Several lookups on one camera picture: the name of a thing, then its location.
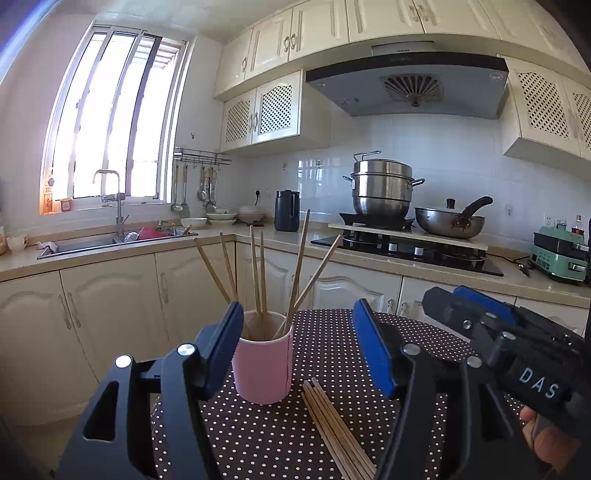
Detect grey range hood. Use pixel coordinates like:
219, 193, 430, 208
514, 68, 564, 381
305, 41, 510, 121

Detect brown polka dot tablecloth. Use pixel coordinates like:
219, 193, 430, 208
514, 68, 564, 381
150, 308, 476, 480

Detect steel faucet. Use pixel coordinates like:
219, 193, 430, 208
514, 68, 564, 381
92, 169, 127, 241

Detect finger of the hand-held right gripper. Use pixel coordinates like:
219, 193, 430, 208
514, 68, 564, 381
453, 285, 517, 324
422, 287, 497, 342

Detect beige stone countertop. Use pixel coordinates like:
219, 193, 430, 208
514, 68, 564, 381
0, 217, 591, 310

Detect hanging steel ladle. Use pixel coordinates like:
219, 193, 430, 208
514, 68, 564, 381
170, 164, 190, 214

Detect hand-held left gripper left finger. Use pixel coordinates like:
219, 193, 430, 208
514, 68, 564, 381
58, 301, 245, 480

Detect pile of wooden chopsticks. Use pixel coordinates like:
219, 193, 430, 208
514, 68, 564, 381
301, 377, 378, 480

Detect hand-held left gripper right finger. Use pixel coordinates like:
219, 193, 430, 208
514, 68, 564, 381
353, 299, 532, 480

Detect hanging steel utensils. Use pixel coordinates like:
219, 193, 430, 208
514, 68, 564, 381
198, 166, 219, 213

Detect green toaster appliance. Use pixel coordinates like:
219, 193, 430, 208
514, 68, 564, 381
529, 222, 591, 284

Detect pink cup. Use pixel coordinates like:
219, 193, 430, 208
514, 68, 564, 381
232, 310, 295, 405

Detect stainless steel steamer pot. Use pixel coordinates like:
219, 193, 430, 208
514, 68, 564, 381
342, 151, 426, 217

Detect person's right hand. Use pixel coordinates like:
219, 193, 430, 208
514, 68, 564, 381
520, 404, 575, 476

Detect black portable gas stove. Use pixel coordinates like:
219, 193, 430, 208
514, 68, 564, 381
339, 211, 416, 230

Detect barred kitchen window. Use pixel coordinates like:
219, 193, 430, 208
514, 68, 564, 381
41, 25, 190, 215

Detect cream base cabinets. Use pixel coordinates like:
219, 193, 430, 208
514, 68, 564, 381
0, 231, 591, 425

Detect cream upper cabinet row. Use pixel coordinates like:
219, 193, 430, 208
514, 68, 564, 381
213, 0, 591, 100

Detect bunch of wooden chopsticks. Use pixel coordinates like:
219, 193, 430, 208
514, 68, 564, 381
194, 209, 343, 340

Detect black glass gas hob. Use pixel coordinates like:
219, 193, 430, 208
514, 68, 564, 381
311, 233, 505, 278

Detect steel wok with black handle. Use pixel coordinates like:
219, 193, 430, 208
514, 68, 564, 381
414, 196, 494, 240

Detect steel kitchen sink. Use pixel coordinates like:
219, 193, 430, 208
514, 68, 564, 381
37, 228, 199, 260

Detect black kettle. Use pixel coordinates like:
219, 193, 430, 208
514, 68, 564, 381
274, 190, 301, 232

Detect stacked white bowls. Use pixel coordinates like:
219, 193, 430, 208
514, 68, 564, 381
238, 205, 269, 225

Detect lattice door wall cabinet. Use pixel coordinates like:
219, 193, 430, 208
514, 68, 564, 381
501, 56, 591, 161
220, 70, 331, 154

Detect steel wall utensil rail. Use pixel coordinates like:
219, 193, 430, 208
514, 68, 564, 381
173, 147, 232, 166

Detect black power cable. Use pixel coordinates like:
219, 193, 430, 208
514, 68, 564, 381
505, 255, 534, 278

